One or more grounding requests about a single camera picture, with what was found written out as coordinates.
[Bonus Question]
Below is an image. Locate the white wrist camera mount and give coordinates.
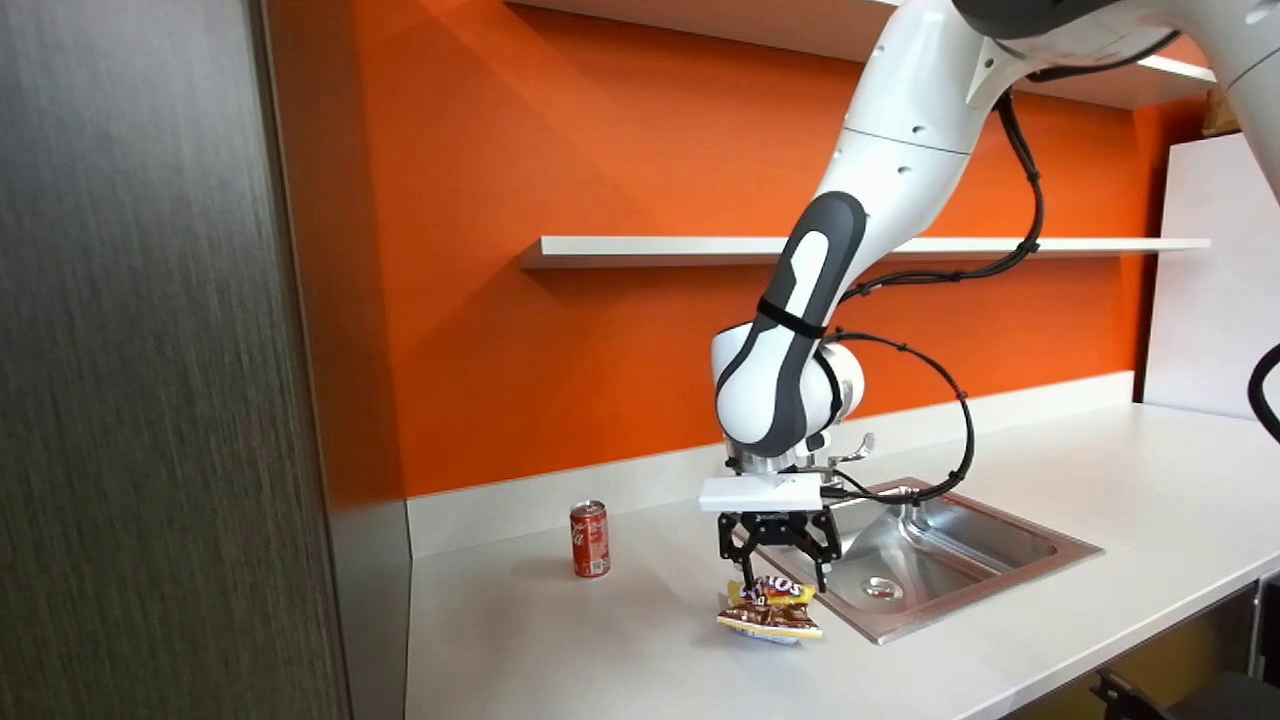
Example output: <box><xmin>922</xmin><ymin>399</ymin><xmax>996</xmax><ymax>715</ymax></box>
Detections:
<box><xmin>694</xmin><ymin>469</ymin><xmax>829</xmax><ymax>520</ymax></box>

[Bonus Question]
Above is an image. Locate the dark wood cabinet panel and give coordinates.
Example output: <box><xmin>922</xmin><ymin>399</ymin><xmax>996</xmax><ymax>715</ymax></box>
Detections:
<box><xmin>0</xmin><ymin>0</ymin><xmax>351</xmax><ymax>720</ymax></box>

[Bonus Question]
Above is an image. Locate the long white wall shelf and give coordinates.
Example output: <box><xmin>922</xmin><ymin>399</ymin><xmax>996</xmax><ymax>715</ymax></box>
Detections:
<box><xmin>516</xmin><ymin>231</ymin><xmax>1216</xmax><ymax>277</ymax></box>

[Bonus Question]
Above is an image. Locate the chrome faucet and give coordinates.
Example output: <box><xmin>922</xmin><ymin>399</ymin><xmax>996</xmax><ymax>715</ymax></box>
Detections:
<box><xmin>821</xmin><ymin>429</ymin><xmax>880</xmax><ymax>501</ymax></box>

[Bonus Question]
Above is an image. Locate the red soda can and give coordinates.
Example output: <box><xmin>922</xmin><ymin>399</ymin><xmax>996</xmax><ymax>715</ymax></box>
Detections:
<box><xmin>566</xmin><ymin>496</ymin><xmax>616</xmax><ymax>585</ymax></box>

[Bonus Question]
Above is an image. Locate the white wall shelf under ceiling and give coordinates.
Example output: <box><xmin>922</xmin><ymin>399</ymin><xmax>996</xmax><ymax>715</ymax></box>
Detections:
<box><xmin>503</xmin><ymin>0</ymin><xmax>1222</xmax><ymax>111</ymax></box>

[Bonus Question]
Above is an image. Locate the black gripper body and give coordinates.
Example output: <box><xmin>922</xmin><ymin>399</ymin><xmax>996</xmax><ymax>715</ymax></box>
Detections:
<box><xmin>716</xmin><ymin>506</ymin><xmax>842</xmax><ymax>553</ymax></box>

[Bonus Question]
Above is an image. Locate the stainless steel sink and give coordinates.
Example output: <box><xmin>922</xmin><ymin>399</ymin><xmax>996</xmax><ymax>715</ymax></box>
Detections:
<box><xmin>774</xmin><ymin>473</ymin><xmax>1105</xmax><ymax>646</ymax></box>

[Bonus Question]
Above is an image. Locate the white panel board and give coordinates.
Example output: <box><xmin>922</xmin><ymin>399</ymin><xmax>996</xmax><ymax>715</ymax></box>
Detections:
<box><xmin>1141</xmin><ymin>133</ymin><xmax>1280</xmax><ymax>429</ymax></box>

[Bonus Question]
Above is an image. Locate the yellow snack packet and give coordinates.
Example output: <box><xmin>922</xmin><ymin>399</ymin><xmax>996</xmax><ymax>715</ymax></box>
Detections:
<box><xmin>711</xmin><ymin>573</ymin><xmax>829</xmax><ymax>646</ymax></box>

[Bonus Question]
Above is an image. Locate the black chair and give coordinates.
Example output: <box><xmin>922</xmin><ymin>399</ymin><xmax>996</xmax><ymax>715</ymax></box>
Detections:
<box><xmin>1086</xmin><ymin>668</ymin><xmax>1280</xmax><ymax>720</ymax></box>

